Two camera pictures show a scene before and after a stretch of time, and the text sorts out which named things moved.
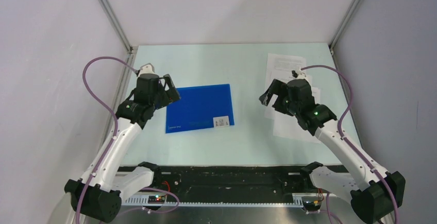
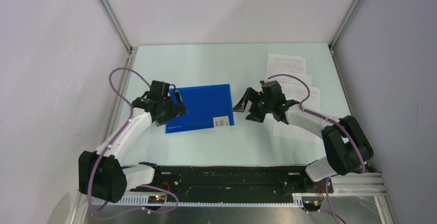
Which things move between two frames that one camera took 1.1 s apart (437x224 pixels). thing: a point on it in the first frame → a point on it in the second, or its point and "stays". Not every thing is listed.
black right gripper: (276, 87) → (251, 95)
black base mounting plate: (229, 182) stays
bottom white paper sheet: (287, 126) stays
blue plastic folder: (200, 107) stays
